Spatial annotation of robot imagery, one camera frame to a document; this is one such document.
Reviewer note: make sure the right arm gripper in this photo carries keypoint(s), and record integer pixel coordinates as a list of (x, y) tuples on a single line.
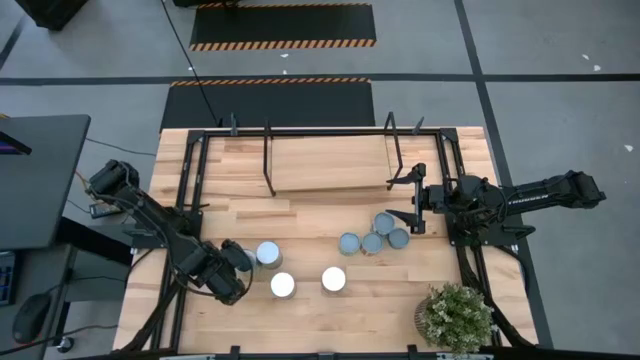
[(436, 198)]

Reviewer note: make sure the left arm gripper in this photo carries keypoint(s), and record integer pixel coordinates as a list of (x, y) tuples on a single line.
[(212, 272)]

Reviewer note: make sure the tall oranges can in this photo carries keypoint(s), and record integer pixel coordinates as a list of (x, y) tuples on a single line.
[(268, 253)]

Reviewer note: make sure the tall mixed vegetables can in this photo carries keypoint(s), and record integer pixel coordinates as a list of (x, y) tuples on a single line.
[(282, 285)]

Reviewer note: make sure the short teal can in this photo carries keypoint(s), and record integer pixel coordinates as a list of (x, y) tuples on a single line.
[(372, 243), (349, 243), (398, 238), (383, 223)]

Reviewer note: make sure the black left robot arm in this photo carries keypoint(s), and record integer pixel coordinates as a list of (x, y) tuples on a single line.
[(150, 212)]

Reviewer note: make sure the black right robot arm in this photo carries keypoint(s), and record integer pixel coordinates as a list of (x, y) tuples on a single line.
[(530, 195)]

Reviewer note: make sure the potted plant in striped pot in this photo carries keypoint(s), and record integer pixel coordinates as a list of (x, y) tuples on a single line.
[(457, 317)]

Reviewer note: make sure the small black electronics box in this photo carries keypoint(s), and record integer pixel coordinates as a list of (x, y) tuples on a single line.
[(105, 210)]

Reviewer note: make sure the black mat hazard stripe edge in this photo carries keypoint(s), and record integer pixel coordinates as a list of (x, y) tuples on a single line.
[(270, 105), (282, 22)]

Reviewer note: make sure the black computer mouse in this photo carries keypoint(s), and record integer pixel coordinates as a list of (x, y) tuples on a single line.
[(31, 317)]

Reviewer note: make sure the black keyboard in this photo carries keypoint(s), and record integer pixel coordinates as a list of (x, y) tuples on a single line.
[(7, 277)]

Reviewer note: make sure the desk computer screen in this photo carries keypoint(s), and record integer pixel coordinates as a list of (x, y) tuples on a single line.
[(12, 145)]

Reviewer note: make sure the black case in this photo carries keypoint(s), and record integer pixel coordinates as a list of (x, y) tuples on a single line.
[(52, 11)]

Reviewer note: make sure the wooden shelf black metal frame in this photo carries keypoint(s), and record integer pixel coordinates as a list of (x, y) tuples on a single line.
[(330, 160)]

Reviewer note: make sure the black aluminium table frame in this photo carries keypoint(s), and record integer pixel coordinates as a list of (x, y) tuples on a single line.
[(225, 133)]

